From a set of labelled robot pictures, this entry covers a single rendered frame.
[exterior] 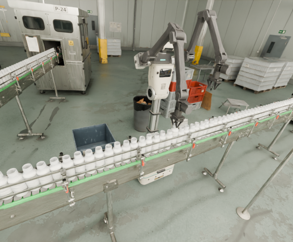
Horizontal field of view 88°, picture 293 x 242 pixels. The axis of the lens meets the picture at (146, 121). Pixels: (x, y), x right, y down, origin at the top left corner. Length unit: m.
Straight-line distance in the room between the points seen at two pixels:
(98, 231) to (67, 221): 0.34
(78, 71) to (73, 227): 3.53
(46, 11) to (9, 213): 3.94
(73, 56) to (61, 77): 0.64
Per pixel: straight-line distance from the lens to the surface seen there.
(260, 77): 7.32
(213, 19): 1.56
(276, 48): 11.49
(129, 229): 1.96
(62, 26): 4.42
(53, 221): 2.13
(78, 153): 0.98
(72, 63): 4.52
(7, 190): 1.06
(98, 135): 1.63
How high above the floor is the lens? 1.81
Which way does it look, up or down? 32 degrees down
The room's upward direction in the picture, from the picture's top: 7 degrees clockwise
